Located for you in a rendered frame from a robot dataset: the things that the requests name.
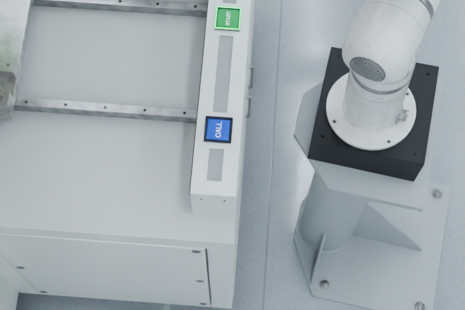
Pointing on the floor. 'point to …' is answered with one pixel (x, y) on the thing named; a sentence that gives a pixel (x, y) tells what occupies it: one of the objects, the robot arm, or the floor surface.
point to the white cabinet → (127, 252)
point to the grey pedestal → (370, 228)
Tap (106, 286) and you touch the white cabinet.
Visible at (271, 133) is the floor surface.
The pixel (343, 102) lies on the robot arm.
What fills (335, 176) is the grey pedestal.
